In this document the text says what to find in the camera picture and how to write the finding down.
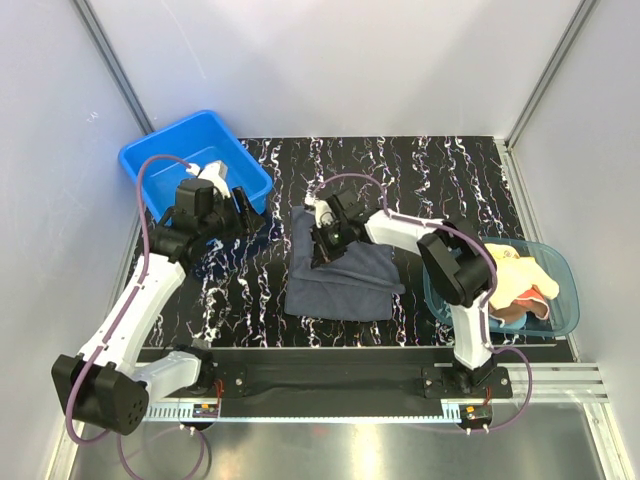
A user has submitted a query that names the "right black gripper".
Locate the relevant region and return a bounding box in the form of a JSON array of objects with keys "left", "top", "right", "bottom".
[{"left": 309, "top": 221, "right": 351, "bottom": 270}]

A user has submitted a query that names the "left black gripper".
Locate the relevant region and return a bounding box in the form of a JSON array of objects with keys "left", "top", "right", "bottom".
[{"left": 200, "top": 186, "right": 264, "bottom": 242}]

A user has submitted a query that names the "dark grey-blue towel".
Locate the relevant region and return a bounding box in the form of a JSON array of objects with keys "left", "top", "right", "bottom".
[{"left": 284, "top": 206, "right": 405, "bottom": 322}]

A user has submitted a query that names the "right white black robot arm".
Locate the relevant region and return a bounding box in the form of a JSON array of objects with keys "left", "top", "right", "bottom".
[{"left": 305, "top": 190, "right": 497, "bottom": 397}]

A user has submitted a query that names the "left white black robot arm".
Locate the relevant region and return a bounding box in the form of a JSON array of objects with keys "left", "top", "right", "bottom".
[{"left": 51, "top": 177, "right": 264, "bottom": 439}]

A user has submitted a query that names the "blue plastic bin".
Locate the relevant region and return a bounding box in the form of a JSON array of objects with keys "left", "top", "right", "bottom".
[{"left": 118, "top": 110, "right": 273, "bottom": 239}]

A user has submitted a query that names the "yellow towel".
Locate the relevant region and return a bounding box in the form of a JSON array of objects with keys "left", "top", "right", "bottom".
[{"left": 485, "top": 243, "right": 559, "bottom": 309}]

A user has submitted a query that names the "left small connector board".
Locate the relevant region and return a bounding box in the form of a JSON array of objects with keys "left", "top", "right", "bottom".
[{"left": 192, "top": 403, "right": 220, "bottom": 419}]

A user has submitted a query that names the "small connector board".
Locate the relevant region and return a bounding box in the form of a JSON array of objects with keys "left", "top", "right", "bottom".
[
  {"left": 462, "top": 404, "right": 493, "bottom": 423},
  {"left": 192, "top": 403, "right": 220, "bottom": 419}
]

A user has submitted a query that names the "brown towel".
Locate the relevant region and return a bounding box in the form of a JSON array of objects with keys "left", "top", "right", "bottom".
[{"left": 489, "top": 287, "right": 550, "bottom": 324}]

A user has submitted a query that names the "right small connector board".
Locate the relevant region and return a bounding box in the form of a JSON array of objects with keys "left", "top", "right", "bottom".
[{"left": 462, "top": 404, "right": 493, "bottom": 423}]

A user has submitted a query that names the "translucent teal plastic basket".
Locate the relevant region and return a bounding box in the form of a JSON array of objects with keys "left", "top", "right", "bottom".
[{"left": 422, "top": 238, "right": 581, "bottom": 337}]

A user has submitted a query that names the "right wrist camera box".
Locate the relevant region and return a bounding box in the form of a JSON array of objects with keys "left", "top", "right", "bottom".
[{"left": 304, "top": 196, "right": 336, "bottom": 229}]

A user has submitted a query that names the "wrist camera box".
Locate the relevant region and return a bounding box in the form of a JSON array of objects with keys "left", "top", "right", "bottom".
[
  {"left": 304, "top": 196, "right": 336, "bottom": 229},
  {"left": 186, "top": 160, "right": 231, "bottom": 198}
]

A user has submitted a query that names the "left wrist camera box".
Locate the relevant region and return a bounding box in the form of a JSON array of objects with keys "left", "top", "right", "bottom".
[{"left": 186, "top": 160, "right": 231, "bottom": 198}]

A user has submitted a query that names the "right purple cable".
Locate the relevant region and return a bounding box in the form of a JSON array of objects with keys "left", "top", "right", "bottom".
[{"left": 305, "top": 172, "right": 533, "bottom": 431}]

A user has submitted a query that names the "purple cable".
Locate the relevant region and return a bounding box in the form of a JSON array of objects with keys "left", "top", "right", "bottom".
[
  {"left": 305, "top": 172, "right": 533, "bottom": 431},
  {"left": 64, "top": 155, "right": 211, "bottom": 476}
]

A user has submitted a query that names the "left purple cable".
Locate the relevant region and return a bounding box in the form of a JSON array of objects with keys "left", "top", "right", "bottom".
[{"left": 64, "top": 155, "right": 211, "bottom": 476}]

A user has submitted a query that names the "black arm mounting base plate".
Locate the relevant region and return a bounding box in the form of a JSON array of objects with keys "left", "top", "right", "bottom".
[{"left": 134, "top": 347, "right": 511, "bottom": 401}]

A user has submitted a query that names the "aluminium front rail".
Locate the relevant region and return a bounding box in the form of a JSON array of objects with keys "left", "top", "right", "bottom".
[{"left": 138, "top": 364, "right": 608, "bottom": 426}]

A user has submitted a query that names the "left aluminium frame post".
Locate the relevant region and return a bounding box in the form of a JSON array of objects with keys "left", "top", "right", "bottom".
[{"left": 70, "top": 0, "right": 154, "bottom": 134}]

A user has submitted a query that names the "aluminium frame post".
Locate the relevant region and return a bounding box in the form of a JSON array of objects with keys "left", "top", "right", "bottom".
[
  {"left": 504, "top": 0, "right": 599, "bottom": 151},
  {"left": 70, "top": 0, "right": 154, "bottom": 134}
]

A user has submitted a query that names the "right aluminium frame post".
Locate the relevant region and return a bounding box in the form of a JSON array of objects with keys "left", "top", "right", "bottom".
[{"left": 504, "top": 0, "right": 599, "bottom": 151}]

